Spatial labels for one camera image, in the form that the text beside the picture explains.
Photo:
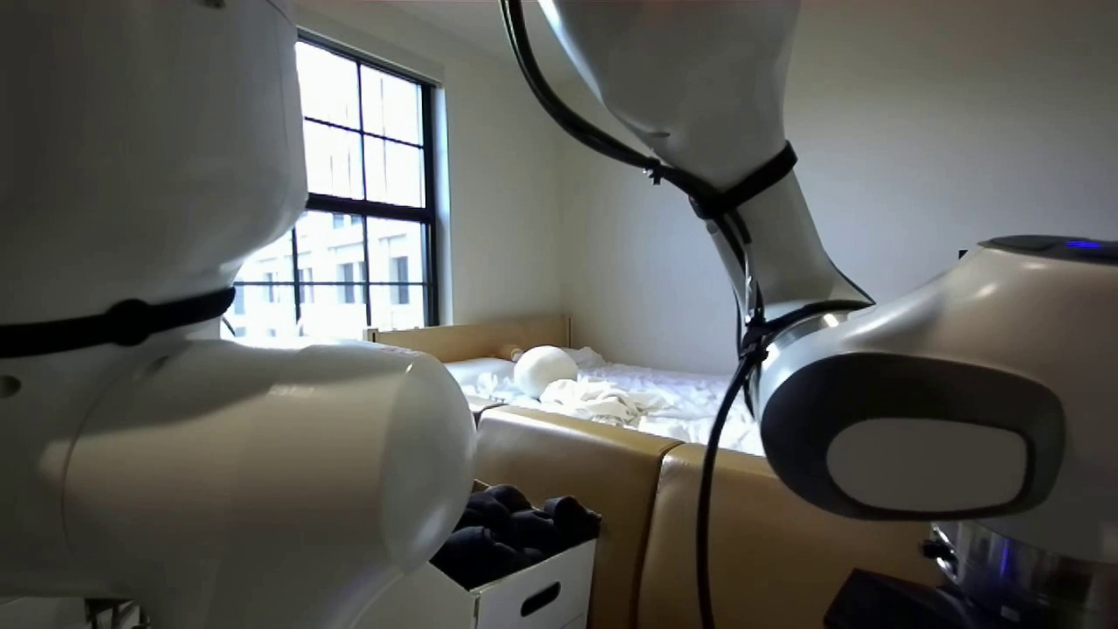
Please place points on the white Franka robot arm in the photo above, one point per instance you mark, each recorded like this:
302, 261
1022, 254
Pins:
176, 467

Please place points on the white pillow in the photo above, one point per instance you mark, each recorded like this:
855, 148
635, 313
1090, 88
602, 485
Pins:
543, 367

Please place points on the cream crumpled cloth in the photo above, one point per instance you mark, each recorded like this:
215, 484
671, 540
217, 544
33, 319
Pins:
600, 403

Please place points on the bed with white sheets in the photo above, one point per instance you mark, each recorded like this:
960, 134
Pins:
684, 394

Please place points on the brown leather couch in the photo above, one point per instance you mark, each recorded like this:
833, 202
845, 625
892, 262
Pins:
580, 490

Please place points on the black clothes pile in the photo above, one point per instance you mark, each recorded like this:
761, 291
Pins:
510, 527

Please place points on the black framed window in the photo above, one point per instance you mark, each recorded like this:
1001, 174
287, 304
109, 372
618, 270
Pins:
370, 196

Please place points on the wooden bed frame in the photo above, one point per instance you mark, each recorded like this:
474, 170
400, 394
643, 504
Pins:
476, 337

